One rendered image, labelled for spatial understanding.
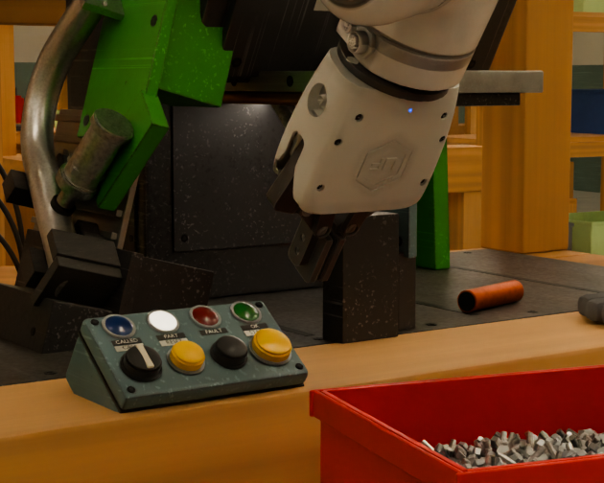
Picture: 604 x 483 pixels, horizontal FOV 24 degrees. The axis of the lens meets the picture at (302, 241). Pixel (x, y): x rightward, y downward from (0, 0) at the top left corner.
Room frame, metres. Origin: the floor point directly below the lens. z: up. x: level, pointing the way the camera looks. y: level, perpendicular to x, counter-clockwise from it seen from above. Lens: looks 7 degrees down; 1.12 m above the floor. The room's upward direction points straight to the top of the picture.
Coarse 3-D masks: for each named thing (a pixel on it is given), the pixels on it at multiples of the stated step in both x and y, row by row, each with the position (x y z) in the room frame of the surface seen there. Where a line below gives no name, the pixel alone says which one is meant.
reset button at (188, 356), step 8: (176, 344) 0.96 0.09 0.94; (184, 344) 0.96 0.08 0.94; (192, 344) 0.96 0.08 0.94; (176, 352) 0.95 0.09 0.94; (184, 352) 0.95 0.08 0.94; (192, 352) 0.95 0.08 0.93; (200, 352) 0.96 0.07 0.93; (176, 360) 0.95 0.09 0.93; (184, 360) 0.94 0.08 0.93; (192, 360) 0.95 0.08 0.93; (200, 360) 0.95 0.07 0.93; (184, 368) 0.95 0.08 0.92; (192, 368) 0.95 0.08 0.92
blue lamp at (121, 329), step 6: (108, 318) 0.97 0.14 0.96; (114, 318) 0.97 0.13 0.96; (120, 318) 0.97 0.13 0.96; (126, 318) 0.97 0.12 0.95; (108, 324) 0.96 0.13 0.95; (114, 324) 0.96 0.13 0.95; (120, 324) 0.96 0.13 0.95; (126, 324) 0.97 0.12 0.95; (108, 330) 0.96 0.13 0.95; (114, 330) 0.96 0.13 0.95; (120, 330) 0.96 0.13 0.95; (126, 330) 0.96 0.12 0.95
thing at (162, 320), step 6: (156, 312) 0.99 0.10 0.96; (162, 312) 0.99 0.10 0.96; (150, 318) 0.98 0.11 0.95; (156, 318) 0.98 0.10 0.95; (162, 318) 0.98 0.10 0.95; (168, 318) 0.99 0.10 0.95; (174, 318) 0.99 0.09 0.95; (156, 324) 0.98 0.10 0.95; (162, 324) 0.98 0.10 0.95; (168, 324) 0.98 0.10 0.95; (174, 324) 0.98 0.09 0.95; (168, 330) 0.98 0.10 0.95
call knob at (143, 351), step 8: (136, 344) 0.94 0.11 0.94; (128, 352) 0.93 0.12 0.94; (136, 352) 0.93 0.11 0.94; (144, 352) 0.94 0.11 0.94; (152, 352) 0.94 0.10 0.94; (128, 360) 0.93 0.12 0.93; (136, 360) 0.93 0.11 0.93; (144, 360) 0.93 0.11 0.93; (152, 360) 0.93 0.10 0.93; (160, 360) 0.94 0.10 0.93; (128, 368) 0.93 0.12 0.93; (136, 368) 0.93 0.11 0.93; (144, 368) 0.92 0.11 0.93; (152, 368) 0.93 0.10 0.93; (136, 376) 0.93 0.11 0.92; (144, 376) 0.93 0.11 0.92; (152, 376) 0.93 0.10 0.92
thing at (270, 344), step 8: (256, 336) 0.99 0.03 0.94; (264, 336) 0.99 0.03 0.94; (272, 336) 0.99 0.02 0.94; (280, 336) 1.00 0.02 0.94; (256, 344) 0.99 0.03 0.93; (264, 344) 0.98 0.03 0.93; (272, 344) 0.99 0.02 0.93; (280, 344) 0.99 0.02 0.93; (288, 344) 0.99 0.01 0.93; (256, 352) 0.99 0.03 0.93; (264, 352) 0.98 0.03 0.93; (272, 352) 0.98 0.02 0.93; (280, 352) 0.98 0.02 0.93; (288, 352) 0.99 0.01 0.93; (272, 360) 0.98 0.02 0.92; (280, 360) 0.99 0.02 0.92
